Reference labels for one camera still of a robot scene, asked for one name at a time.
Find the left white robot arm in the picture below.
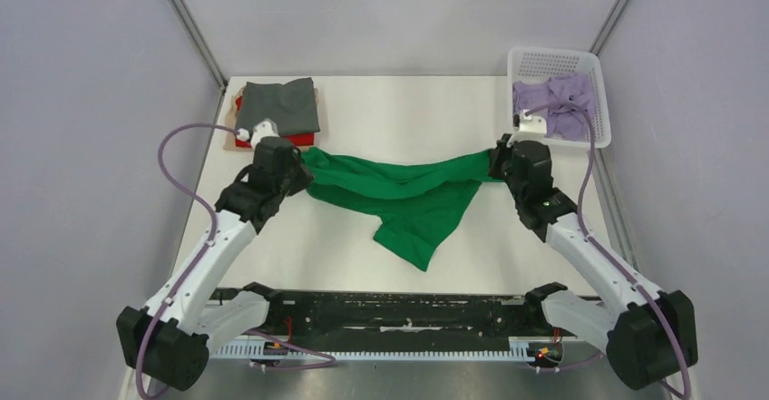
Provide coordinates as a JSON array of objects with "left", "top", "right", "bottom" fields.
[{"left": 116, "top": 136, "right": 312, "bottom": 391}]

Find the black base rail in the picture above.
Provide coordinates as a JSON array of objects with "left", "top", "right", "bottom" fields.
[{"left": 209, "top": 288, "right": 584, "bottom": 354}]

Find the right aluminium frame post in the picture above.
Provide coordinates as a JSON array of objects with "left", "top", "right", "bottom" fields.
[{"left": 589, "top": 0, "right": 632, "bottom": 56}]

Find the folded grey t shirt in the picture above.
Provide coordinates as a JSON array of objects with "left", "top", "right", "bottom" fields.
[{"left": 235, "top": 77, "right": 320, "bottom": 136}]

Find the folded red t shirt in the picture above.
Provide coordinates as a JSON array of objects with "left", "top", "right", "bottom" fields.
[{"left": 234, "top": 96, "right": 316, "bottom": 149}]

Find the aluminium frame post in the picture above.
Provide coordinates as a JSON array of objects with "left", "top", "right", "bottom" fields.
[
  {"left": 589, "top": 0, "right": 632, "bottom": 56},
  {"left": 169, "top": 0, "right": 228, "bottom": 92}
]

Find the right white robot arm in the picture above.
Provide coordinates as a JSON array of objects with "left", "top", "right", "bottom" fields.
[{"left": 489, "top": 134, "right": 699, "bottom": 395}]

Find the white slotted cable duct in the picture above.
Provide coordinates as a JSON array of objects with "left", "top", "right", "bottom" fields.
[{"left": 211, "top": 337, "right": 535, "bottom": 363}]

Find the left aluminium frame post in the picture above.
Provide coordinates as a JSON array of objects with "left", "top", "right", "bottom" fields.
[{"left": 169, "top": 0, "right": 228, "bottom": 92}]

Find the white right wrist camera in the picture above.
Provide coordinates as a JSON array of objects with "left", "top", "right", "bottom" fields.
[{"left": 512, "top": 113, "right": 548, "bottom": 139}]

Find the white plastic basket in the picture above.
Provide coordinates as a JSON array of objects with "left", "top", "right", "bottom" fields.
[{"left": 507, "top": 47, "right": 612, "bottom": 149}]

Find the green t shirt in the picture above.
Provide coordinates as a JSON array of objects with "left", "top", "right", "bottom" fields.
[{"left": 303, "top": 147, "right": 493, "bottom": 272}]

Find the crumpled purple t shirt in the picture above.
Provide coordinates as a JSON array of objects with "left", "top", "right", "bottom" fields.
[{"left": 512, "top": 73, "right": 597, "bottom": 141}]

